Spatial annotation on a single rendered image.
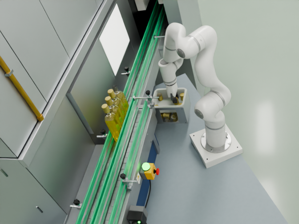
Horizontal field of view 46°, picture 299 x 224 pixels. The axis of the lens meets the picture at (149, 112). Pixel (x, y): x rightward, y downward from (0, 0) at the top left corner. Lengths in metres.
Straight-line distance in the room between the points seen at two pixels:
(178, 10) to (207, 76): 1.03
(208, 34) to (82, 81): 0.73
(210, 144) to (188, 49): 0.74
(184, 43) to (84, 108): 0.67
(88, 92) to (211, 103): 0.69
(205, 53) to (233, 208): 0.87
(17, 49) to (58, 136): 0.49
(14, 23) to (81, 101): 0.58
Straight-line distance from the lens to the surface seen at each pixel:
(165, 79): 2.18
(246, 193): 2.13
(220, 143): 2.22
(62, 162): 1.88
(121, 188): 1.84
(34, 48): 1.72
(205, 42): 1.77
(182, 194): 2.17
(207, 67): 1.82
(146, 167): 1.99
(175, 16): 2.81
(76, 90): 1.94
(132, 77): 2.44
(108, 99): 1.98
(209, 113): 1.92
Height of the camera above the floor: 2.59
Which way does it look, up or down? 44 degrees down
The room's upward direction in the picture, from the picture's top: 20 degrees counter-clockwise
